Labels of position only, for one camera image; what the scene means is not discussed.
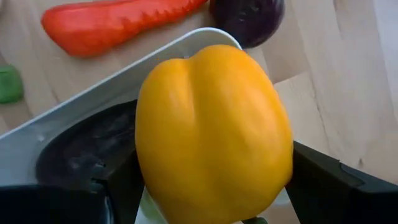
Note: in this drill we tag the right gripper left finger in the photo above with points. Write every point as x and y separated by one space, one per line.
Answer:
124 199

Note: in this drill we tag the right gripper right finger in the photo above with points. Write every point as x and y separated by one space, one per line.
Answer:
326 199

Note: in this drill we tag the yellow bell pepper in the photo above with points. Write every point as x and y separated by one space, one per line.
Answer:
214 133

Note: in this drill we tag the orange carrot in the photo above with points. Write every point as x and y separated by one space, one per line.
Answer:
109 28

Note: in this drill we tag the dark purple round vegetable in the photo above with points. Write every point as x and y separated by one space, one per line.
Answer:
248 18

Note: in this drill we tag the white plastic bin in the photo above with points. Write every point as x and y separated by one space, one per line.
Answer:
62 118

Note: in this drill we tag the small green vegetable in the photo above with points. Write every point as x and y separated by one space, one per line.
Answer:
9 84

